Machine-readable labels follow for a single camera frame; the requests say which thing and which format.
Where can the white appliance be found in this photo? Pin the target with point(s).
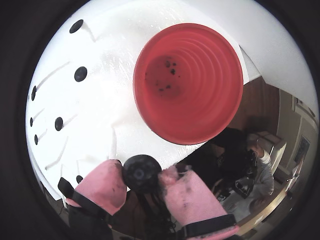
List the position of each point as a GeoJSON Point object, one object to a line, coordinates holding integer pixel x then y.
{"type": "Point", "coordinates": [278, 155]}

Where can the dark wall poster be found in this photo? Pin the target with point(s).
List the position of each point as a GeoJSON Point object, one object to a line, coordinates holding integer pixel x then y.
{"type": "Point", "coordinates": [303, 148]}

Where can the cardboard box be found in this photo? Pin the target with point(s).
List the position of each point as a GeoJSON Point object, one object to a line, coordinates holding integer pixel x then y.
{"type": "Point", "coordinates": [268, 137]}

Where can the red ribbed cup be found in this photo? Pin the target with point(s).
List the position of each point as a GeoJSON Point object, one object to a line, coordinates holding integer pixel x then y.
{"type": "Point", "coordinates": [200, 112]}

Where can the white foam board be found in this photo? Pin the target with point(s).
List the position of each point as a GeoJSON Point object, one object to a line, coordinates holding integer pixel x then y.
{"type": "Point", "coordinates": [105, 105]}

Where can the person in grey sweater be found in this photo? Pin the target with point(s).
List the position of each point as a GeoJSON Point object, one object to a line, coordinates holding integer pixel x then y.
{"type": "Point", "coordinates": [265, 177]}

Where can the white pipe cleaner stem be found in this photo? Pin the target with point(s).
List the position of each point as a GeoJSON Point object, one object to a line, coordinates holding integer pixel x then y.
{"type": "Point", "coordinates": [52, 74]}
{"type": "Point", "coordinates": [70, 118]}
{"type": "Point", "coordinates": [89, 32]}

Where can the pink foam gripper finger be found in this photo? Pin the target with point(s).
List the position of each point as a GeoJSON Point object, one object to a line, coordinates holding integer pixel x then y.
{"type": "Point", "coordinates": [192, 200]}
{"type": "Point", "coordinates": [100, 187]}

